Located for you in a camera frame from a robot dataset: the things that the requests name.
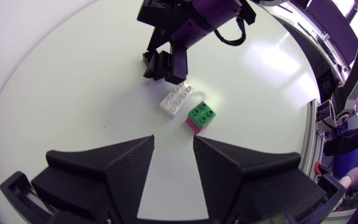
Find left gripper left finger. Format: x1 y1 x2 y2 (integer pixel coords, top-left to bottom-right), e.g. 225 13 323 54
30 134 155 224

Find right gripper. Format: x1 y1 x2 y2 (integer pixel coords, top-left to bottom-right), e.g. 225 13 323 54
137 0 217 86

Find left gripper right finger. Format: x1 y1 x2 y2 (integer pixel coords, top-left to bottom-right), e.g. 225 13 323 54
193 134 326 224

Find white toy brick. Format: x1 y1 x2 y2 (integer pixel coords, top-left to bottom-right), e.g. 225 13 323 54
159 81 195 118

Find green toy brick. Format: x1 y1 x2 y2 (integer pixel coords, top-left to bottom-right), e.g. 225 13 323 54
187 101 217 131

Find pink toy brick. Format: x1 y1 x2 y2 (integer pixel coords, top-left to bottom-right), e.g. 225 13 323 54
185 117 213 134

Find black cable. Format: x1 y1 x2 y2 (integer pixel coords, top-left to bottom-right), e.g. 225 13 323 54
213 15 247 47

